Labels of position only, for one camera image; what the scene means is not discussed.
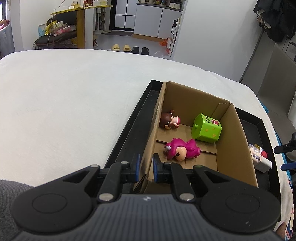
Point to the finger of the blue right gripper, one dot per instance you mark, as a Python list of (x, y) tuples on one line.
[(288, 166)]

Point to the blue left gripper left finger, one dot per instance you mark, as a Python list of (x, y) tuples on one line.
[(136, 167)]

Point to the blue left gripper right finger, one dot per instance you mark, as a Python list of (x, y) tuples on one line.
[(158, 170)]

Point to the white charger plug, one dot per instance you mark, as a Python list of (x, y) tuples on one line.
[(263, 165)]

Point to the pink bear figurine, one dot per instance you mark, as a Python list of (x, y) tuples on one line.
[(180, 150)]

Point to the grey bunny cube toy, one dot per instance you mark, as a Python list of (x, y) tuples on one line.
[(255, 153)]

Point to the brown haired doll figurine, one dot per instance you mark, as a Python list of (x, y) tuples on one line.
[(169, 121)]

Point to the brown cardboard box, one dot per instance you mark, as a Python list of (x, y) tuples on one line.
[(191, 127)]

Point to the green hexagonal box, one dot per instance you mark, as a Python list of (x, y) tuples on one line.
[(206, 129)]

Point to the red crab toy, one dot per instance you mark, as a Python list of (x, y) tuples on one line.
[(264, 154)]

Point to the black tray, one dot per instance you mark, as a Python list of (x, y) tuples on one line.
[(194, 198)]

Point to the grey chair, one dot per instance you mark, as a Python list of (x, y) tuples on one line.
[(278, 87)]

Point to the black hanging clothes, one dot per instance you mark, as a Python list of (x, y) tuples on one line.
[(277, 18)]

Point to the white kitchen cabinet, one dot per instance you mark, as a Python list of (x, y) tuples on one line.
[(155, 21)]

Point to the yellow side table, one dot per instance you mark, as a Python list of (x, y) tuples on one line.
[(80, 21)]

